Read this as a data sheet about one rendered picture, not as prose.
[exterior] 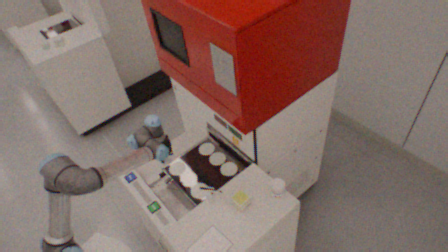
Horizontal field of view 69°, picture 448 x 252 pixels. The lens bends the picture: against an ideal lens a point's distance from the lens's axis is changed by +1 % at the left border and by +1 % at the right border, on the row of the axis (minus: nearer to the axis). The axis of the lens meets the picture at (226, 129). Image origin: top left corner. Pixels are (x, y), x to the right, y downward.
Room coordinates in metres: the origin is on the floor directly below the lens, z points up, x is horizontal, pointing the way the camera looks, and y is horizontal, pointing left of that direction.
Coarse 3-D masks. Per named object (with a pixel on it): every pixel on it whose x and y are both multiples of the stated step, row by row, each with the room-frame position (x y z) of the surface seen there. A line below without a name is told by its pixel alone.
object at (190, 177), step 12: (192, 156) 1.28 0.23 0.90; (204, 156) 1.26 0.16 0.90; (228, 156) 1.24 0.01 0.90; (168, 168) 1.21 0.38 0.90; (192, 168) 1.18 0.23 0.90; (204, 168) 1.17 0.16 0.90; (216, 168) 1.16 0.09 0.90; (240, 168) 1.14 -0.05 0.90; (180, 180) 1.11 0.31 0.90; (192, 180) 1.10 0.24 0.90; (204, 180) 1.09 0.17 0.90; (216, 180) 1.08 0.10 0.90; (228, 180) 1.06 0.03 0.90
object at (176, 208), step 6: (156, 186) 1.11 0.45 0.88; (162, 192) 1.06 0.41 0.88; (168, 192) 1.05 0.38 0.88; (162, 198) 1.02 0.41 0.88; (168, 198) 1.01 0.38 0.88; (174, 198) 1.01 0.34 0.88; (168, 204) 0.98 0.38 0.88; (174, 204) 0.97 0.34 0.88; (180, 204) 0.96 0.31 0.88; (174, 210) 0.93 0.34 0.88; (180, 210) 0.93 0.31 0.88; (186, 210) 0.92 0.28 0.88; (174, 216) 0.90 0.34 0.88
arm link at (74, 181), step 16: (144, 144) 1.05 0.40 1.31; (160, 144) 1.03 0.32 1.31; (128, 160) 0.91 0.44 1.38; (144, 160) 0.94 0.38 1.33; (160, 160) 0.97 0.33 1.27; (64, 176) 0.78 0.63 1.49; (80, 176) 0.78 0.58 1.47; (96, 176) 0.79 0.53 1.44; (112, 176) 0.83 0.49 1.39; (64, 192) 0.74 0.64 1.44; (80, 192) 0.74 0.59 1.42
